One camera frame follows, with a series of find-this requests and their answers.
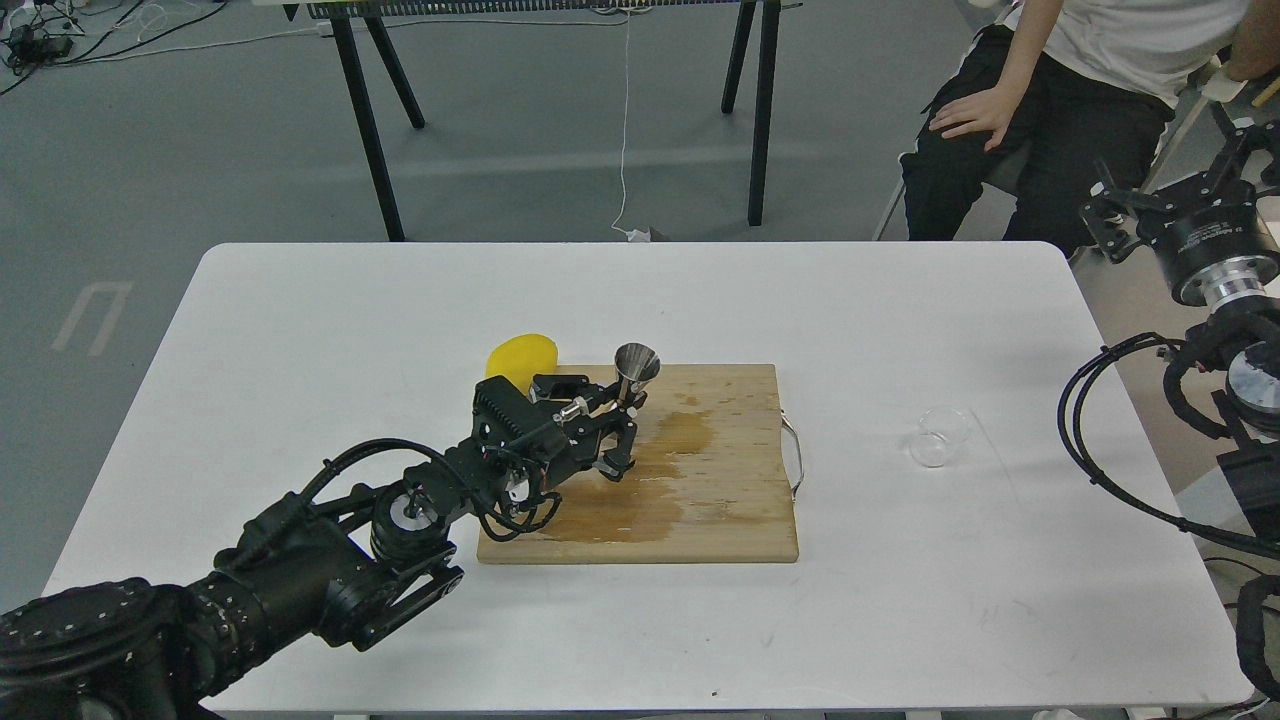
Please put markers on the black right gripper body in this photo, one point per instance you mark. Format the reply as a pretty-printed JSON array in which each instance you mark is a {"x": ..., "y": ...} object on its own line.
[{"x": 1216, "y": 249}]

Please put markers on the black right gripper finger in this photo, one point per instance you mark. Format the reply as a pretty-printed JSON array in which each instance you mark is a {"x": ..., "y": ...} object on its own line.
[
  {"x": 1121, "y": 219},
  {"x": 1244, "y": 132}
]

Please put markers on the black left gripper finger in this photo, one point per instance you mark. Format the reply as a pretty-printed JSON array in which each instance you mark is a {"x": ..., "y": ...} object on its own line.
[
  {"x": 576, "y": 397},
  {"x": 606, "y": 442}
]

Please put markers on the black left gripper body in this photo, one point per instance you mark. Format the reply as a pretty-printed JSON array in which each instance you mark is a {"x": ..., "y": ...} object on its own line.
[{"x": 532, "y": 452}]

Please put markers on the steel double jigger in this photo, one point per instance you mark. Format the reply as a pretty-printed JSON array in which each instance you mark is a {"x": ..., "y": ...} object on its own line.
[{"x": 635, "y": 364}]

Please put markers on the clear glass measuring cup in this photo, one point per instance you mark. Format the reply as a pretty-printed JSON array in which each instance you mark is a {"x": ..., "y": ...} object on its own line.
[{"x": 940, "y": 435}]

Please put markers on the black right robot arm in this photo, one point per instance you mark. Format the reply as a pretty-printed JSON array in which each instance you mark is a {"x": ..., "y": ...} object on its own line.
[{"x": 1220, "y": 379}]

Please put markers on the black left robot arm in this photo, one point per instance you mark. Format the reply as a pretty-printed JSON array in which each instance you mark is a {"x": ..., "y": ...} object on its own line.
[{"x": 364, "y": 548}]

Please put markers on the yellow lemon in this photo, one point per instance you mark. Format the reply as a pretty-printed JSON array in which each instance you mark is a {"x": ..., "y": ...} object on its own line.
[{"x": 522, "y": 357}]

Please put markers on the wooden cutting board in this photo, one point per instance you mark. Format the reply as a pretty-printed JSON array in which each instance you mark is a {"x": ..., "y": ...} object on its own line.
[{"x": 709, "y": 483}]

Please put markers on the seated person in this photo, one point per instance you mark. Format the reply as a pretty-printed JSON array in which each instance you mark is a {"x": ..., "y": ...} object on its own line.
[{"x": 1073, "y": 82}]

